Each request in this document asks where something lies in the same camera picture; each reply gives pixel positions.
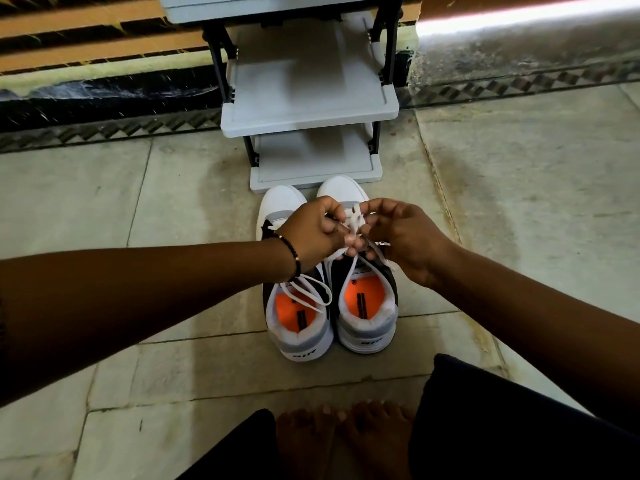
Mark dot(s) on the person's foot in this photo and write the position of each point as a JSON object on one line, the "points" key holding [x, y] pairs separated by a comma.
{"points": [[377, 434], [307, 439]]}

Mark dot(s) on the person's right forearm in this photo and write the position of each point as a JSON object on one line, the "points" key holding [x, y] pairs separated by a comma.
{"points": [[540, 319]]}

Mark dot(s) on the brown slatted wooden panel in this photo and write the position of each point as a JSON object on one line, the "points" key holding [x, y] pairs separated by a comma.
{"points": [[100, 39]]}

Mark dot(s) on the white sneaker orange insole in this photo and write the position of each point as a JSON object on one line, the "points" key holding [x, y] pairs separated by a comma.
{"points": [[367, 329], [300, 339]]}

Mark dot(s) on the black trousers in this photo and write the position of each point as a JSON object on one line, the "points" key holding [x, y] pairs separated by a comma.
{"points": [[500, 424]]}

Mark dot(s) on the person's left forearm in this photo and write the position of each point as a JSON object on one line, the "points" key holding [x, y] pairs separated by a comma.
{"points": [[150, 299]]}

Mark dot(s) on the white shoelace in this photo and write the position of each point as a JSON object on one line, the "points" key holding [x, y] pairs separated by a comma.
{"points": [[354, 222], [312, 289]]}

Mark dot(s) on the white plastic shoe rack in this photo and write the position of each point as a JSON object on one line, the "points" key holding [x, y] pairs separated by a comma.
{"points": [[310, 89]]}

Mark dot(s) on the person's left foot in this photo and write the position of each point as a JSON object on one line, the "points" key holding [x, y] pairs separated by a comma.
{"points": [[307, 439]]}

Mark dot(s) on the person's right fingers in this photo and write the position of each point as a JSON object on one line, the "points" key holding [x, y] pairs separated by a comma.
{"points": [[382, 207]]}

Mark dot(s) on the person's left hand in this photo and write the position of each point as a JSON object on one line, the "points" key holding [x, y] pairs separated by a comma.
{"points": [[307, 234]]}

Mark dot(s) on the person's left fingers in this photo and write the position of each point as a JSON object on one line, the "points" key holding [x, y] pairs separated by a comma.
{"points": [[332, 207]]}

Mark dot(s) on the person's right hand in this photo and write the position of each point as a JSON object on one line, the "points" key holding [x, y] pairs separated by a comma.
{"points": [[412, 242]]}

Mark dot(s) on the person's right foot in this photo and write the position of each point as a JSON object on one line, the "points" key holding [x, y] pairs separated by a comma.
{"points": [[377, 434]]}

